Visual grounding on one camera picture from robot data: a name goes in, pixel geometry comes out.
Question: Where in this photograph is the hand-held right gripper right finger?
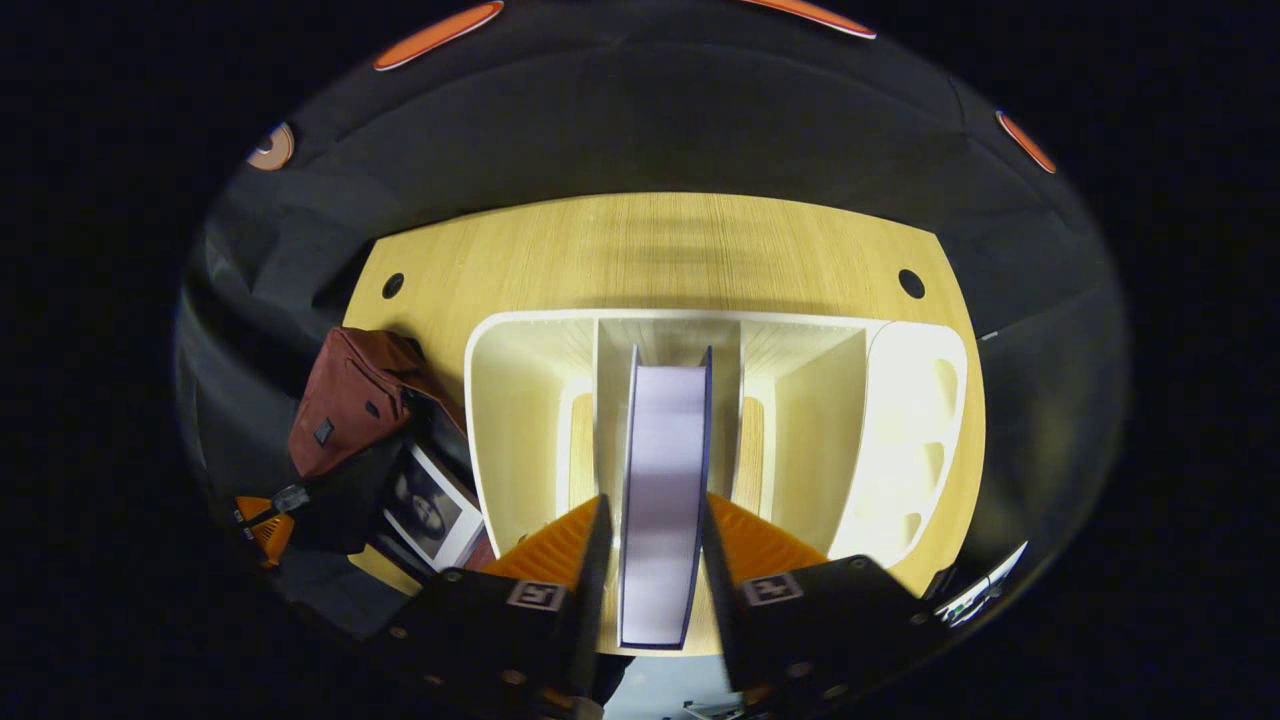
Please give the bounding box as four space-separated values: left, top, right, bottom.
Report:
700 492 946 701

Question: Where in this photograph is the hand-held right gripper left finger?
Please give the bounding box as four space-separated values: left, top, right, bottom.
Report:
375 495 613 716

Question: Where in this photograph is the maroon schoolbag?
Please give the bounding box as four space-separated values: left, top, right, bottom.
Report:
288 325 471 561

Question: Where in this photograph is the portrait cover book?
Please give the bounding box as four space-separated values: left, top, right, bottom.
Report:
380 440 488 573

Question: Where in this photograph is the white bookshelf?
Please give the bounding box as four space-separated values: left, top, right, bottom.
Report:
463 308 971 571

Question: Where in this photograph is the blue cover book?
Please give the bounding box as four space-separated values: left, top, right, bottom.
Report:
615 345 715 651

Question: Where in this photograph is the white desk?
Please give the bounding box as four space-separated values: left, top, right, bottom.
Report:
935 540 1031 628

